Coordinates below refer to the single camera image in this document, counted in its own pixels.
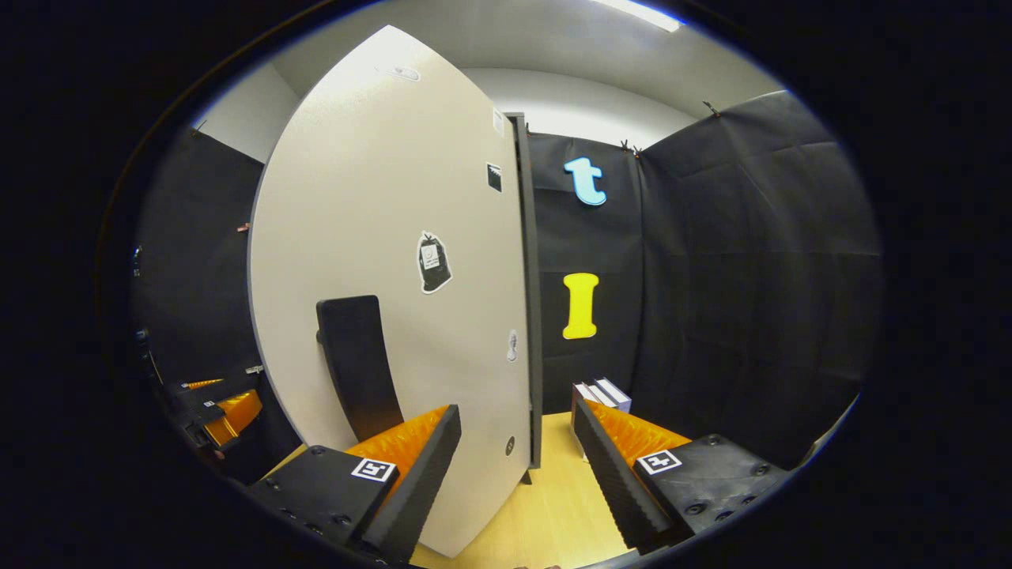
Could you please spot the pale brown book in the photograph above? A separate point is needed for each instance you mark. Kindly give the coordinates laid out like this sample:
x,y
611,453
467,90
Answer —
x,y
582,390

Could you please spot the beige cabinet door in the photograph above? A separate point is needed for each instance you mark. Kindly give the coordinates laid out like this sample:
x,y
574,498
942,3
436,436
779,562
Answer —
x,y
379,197

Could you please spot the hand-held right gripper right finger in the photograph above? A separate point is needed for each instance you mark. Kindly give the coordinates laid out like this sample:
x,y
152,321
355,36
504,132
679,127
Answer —
x,y
609,474

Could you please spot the white book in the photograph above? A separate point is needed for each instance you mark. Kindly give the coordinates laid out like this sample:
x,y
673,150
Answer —
x,y
599,393

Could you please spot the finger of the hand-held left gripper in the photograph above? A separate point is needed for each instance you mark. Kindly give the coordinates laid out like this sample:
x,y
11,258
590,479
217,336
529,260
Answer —
x,y
229,382
237,409

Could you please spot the black backdrop cloth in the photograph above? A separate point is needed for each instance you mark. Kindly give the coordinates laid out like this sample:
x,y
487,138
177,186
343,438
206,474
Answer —
x,y
751,276

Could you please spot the dark grey cabinet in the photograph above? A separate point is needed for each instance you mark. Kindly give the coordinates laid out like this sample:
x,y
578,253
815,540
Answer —
x,y
528,276

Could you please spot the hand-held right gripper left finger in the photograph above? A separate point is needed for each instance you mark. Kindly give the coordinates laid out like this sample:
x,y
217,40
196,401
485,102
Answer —
x,y
423,482

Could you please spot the grey blue book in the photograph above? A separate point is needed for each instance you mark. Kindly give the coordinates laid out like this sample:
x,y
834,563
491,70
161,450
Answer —
x,y
615,393

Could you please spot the small dark cloth clip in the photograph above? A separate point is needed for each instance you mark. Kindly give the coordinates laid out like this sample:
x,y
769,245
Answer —
x,y
630,146
711,108

